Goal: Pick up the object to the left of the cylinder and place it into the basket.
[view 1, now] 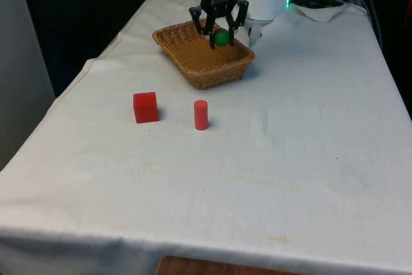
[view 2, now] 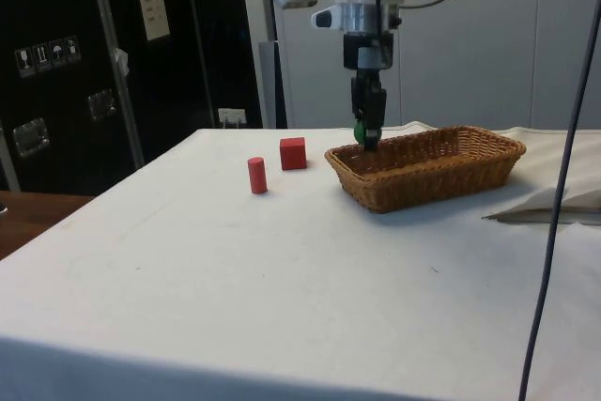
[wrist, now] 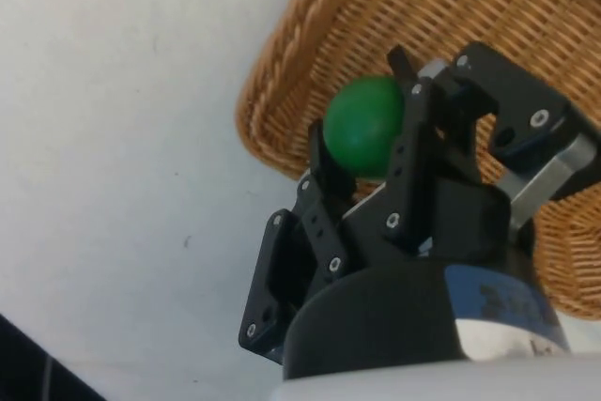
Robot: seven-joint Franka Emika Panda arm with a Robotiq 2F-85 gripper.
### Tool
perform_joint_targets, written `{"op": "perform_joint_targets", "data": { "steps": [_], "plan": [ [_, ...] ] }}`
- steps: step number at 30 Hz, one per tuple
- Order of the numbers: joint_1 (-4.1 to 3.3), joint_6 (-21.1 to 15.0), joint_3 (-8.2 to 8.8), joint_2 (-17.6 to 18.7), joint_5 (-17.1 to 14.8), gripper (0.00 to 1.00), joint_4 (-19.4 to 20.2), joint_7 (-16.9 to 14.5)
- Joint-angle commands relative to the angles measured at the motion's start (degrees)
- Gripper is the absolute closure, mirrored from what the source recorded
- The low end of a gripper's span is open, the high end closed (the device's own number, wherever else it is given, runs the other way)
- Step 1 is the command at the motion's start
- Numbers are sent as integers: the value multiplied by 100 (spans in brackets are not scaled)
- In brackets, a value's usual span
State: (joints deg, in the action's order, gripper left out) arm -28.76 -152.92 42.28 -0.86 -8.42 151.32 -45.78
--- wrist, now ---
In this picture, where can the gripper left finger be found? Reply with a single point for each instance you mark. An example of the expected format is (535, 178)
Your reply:
(319, 227)

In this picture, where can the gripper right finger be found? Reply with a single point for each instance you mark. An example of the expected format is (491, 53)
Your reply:
(413, 147)

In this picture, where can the green ball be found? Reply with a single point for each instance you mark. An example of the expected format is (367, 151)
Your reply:
(361, 124)

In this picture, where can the brown wicker basket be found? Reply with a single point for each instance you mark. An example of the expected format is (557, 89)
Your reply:
(422, 6)

